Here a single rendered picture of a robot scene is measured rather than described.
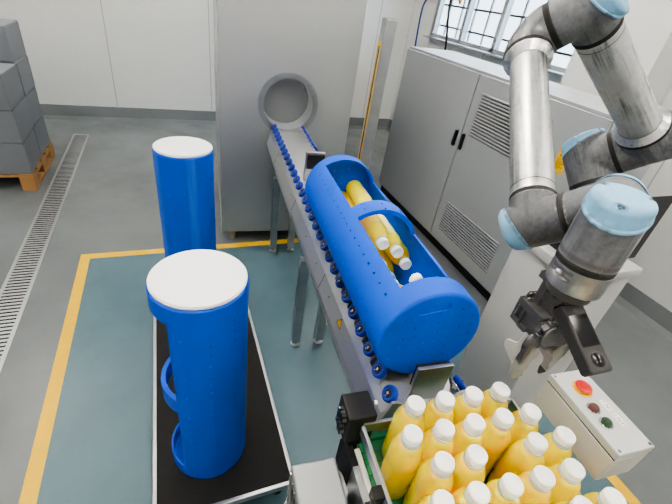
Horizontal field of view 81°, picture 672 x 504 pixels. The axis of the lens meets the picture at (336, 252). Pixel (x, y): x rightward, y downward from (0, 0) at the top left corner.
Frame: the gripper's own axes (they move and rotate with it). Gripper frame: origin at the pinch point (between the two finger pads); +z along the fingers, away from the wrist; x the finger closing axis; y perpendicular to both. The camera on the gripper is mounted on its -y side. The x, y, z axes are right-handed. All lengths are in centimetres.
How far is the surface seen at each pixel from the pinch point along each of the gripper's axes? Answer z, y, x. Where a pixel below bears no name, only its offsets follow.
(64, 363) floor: 122, 126, 132
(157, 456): 108, 59, 81
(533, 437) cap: 13.0, -5.7, -2.8
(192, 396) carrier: 56, 47, 65
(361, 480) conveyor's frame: 32.9, 1.9, 27.7
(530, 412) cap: 13.0, -0.7, -6.2
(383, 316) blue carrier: 7.5, 26.0, 18.7
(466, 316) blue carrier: 7.2, 23.1, -2.6
